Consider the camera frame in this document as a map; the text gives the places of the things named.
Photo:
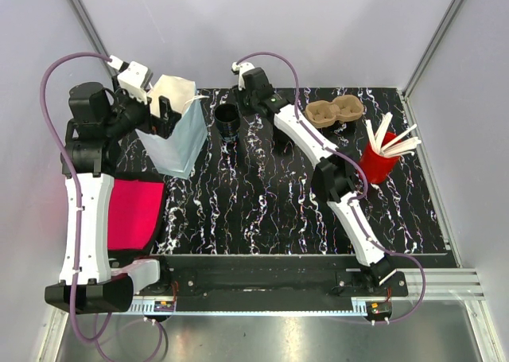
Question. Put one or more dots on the light blue paper bag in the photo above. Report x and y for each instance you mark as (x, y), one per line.
(176, 155)

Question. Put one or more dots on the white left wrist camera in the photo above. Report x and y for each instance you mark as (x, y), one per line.
(135, 80)

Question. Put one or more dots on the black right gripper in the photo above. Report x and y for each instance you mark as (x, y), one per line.
(238, 94)

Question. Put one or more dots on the black coffee cup with lid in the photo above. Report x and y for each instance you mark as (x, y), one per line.
(282, 145)

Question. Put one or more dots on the aluminium frame post left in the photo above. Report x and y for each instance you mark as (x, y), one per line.
(88, 26)

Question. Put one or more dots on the red plastic cup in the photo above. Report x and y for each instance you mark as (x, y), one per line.
(375, 167)

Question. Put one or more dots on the aluminium frame post right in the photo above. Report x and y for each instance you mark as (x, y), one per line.
(438, 36)

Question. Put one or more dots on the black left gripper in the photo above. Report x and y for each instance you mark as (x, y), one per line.
(162, 125)

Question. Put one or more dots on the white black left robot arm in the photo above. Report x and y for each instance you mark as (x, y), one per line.
(90, 281)

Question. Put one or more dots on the aluminium frame post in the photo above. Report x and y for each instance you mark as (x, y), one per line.
(88, 26)
(438, 36)

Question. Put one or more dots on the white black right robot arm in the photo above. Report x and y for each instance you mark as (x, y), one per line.
(332, 178)

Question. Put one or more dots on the white wrapped straw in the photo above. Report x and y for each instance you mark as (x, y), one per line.
(401, 148)
(385, 148)
(372, 137)
(381, 131)

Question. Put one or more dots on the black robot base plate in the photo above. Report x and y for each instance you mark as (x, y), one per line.
(271, 283)

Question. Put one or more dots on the pink cloth on black pad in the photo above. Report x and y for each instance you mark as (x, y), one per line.
(135, 214)

